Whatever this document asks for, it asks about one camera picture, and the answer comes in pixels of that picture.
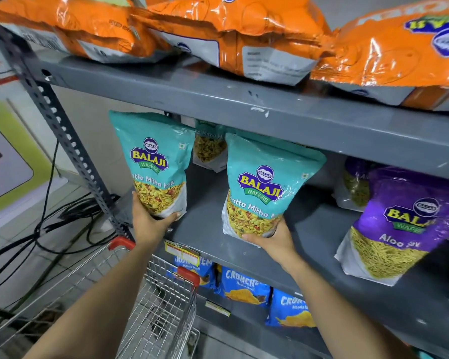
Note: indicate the grey metal shelf rack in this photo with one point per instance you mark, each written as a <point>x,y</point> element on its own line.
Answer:
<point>284,112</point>

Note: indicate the person's right hand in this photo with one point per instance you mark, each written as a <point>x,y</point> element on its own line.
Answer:
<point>276,246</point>

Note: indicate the blue snack packet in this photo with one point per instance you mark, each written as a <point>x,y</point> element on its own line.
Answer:
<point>243,286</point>
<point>198,267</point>
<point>289,310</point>

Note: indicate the green bordered wall poster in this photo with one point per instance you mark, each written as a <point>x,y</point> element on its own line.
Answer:
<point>26,153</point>

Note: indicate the teal snack mix packet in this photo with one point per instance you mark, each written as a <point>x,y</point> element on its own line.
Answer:
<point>261,175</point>
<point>209,145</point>
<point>153,156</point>

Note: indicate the person's right thumb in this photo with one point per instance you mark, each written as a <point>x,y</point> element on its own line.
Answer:
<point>255,240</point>

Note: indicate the orange snack packet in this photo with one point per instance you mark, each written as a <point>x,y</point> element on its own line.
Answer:
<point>396,52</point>
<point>239,29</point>
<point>78,22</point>

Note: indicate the purple snack packet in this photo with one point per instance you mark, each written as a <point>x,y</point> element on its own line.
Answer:
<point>353,183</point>
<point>400,224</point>

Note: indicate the person's left hand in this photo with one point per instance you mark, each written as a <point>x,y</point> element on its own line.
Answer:
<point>147,226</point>

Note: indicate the person's right forearm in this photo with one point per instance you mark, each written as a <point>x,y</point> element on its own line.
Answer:
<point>340,317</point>

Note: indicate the yellow shelf price label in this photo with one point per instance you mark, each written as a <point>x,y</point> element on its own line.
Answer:
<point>181,252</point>

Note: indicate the white shelf price label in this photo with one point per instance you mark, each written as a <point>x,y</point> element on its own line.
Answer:
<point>217,308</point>

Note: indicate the person's left forearm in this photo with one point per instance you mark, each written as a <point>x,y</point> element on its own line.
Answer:
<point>97,310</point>

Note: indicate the person's left thumb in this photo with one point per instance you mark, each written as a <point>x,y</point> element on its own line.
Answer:
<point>170,218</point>

